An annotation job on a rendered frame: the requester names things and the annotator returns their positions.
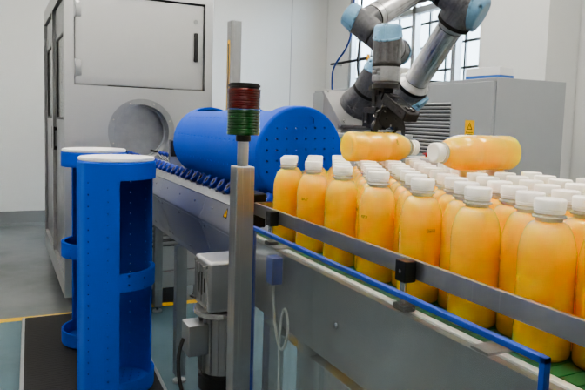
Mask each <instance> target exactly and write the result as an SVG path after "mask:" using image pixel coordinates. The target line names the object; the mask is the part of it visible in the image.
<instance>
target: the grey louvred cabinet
mask: <svg viewBox="0 0 585 390"><path fill-rule="evenodd" d="M428 89H429V90H428V93H427V95H426V96H428V97H429V100H428V101H427V103H426V104H425V105H424V106H423V107H422V108H421V109H420V110H419V111H418V112H419V113H420V115H419V117H418V119H417V122H410V123H408V122H405V121H404V124H405V128H406V133H405V134H408V135H413V138H410V139H411V140H417V141H418V142H419V143H420V151H419V153H418V154H417V155H410V156H425V155H423V154H422V153H423V152H427V148H428V146H429V145H430V144H432V143H439V142H443V141H444V140H445V139H447V138H450V137H452V136H456V135H490V136H511V137H514V138H515V139H517V141H518V142H519V143H520V146H521V160H520V162H519V164H518V165H517V166H516V167H515V168H513V169H511V170H504V171H505V172H512V173H515V174H516V176H521V172H522V171H535V172H541V173H542V175H551V176H556V178H560V171H561V147H562V133H563V121H564V108H565V96H566V82H556V81H543V80H532V79H519V78H508V77H488V78H476V79H464V80H453V81H441V82H430V83H429V84H428ZM323 103H324V95H323V93H322V91H315V93H313V108H314V109H316V110H318V111H320V112H322V113H323Z"/></svg>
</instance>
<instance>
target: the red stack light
mask: <svg viewBox="0 0 585 390"><path fill-rule="evenodd" d="M227 90H228V92H227V93H228V94H227V96H228V97H227V100H228V101H227V103H228V104H227V108H228V109H243V110H260V94H261V93H260V92H261V89H253V88H228V89H227Z"/></svg>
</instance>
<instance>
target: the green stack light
mask: <svg viewBox="0 0 585 390"><path fill-rule="evenodd" d="M259 132H260V110H243V109H228V110H227V133H226V134H227V135H242V136H259Z"/></svg>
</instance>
